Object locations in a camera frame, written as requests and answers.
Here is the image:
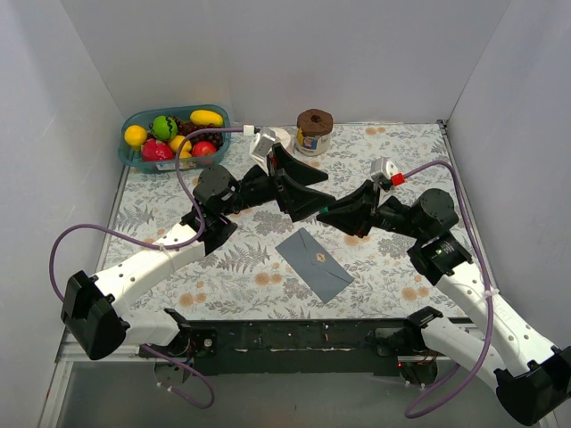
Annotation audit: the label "red apple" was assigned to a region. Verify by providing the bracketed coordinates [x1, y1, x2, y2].
[192, 141, 217, 157]

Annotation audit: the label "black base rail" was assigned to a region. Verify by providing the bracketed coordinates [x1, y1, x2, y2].
[138, 318, 444, 384]

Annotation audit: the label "dark purple grapes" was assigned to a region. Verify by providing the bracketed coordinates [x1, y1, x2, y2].
[170, 116, 223, 150]

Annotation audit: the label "aluminium frame rail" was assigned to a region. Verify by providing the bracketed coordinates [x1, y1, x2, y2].
[37, 324, 559, 428]

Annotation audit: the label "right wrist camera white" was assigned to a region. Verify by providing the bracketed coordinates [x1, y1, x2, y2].
[369, 157, 405, 192]

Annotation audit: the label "green watermelon ball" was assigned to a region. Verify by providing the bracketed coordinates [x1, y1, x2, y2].
[150, 115, 178, 142]

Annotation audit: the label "yellow lemon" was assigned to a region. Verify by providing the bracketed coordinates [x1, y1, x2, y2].
[123, 125, 148, 152]
[168, 135, 192, 153]

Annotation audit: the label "floral table mat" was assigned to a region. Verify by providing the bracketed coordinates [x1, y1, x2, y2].
[100, 123, 462, 320]

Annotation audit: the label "grey envelope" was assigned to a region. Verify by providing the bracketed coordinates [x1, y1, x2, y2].
[276, 228, 354, 303]

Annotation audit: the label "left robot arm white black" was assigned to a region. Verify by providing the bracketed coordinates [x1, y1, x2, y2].
[61, 144, 335, 360]

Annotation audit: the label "white toilet paper roll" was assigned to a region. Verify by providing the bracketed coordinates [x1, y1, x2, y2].
[269, 127, 294, 154]

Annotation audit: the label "yellow lemon centre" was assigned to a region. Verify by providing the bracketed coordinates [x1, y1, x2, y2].
[168, 135, 192, 153]

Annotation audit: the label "teal plastic fruit basket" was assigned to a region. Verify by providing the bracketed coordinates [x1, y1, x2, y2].
[118, 104, 232, 174]

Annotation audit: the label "brown toilet paper roll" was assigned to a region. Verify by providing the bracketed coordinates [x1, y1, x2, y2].
[295, 109, 334, 156]

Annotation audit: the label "yellow mango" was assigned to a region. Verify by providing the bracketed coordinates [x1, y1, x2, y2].
[189, 109, 224, 128]

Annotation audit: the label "yellow lemon left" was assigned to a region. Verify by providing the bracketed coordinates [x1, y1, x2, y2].
[123, 125, 148, 152]

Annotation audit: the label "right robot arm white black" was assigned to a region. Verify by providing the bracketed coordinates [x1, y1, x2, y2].
[317, 181, 570, 426]

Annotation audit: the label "pink dragon fruit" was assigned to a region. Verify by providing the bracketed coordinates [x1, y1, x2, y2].
[140, 138, 174, 161]

